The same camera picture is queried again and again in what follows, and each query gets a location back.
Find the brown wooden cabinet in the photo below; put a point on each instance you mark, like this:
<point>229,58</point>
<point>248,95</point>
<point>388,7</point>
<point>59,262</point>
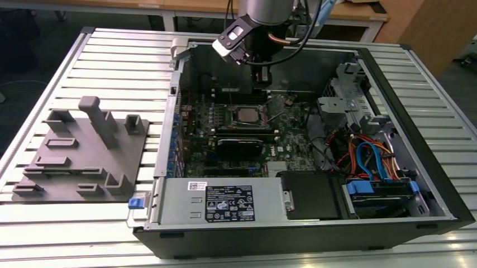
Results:
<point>436,30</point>

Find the black expansion slot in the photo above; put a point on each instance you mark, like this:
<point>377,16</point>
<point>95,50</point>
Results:
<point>232,172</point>

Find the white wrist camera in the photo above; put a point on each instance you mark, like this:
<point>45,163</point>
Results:
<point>233,39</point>

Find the CPU socket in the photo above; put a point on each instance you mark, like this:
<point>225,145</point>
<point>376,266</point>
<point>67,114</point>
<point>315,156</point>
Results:
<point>233,117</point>

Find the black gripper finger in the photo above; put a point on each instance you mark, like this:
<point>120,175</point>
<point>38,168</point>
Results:
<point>267,74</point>
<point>257,74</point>

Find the black PC case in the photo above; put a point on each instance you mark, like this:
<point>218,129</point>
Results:
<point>261,243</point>

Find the grey power supply unit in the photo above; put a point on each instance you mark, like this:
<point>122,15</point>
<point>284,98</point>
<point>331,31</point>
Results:
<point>176,195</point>

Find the hard disk in blue carrier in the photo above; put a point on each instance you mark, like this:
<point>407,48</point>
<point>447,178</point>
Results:
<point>360,188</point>

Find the silver coin battery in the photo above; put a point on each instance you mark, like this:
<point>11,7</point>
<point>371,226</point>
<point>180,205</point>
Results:
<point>289,102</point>

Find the blue plastic latch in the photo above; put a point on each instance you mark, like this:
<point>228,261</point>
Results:
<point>136,203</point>

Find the silver finned heat sink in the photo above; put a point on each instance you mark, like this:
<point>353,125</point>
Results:
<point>277,166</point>

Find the grey parts rack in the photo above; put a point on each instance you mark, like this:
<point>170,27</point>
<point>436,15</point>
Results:
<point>90,167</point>

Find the green motherboard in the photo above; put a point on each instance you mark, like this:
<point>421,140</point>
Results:
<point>295,145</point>

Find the copper elbow fitting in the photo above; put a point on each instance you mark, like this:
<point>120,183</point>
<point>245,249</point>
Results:
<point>277,42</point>

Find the black plastic shroud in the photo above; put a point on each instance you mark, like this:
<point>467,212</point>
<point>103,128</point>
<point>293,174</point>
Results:
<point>313,195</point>

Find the black graphics card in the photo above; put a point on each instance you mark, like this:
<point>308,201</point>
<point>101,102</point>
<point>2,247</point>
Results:
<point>238,148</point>

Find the grey metal drive cage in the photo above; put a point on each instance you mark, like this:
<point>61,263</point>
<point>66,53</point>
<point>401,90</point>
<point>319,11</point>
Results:
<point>336,107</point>

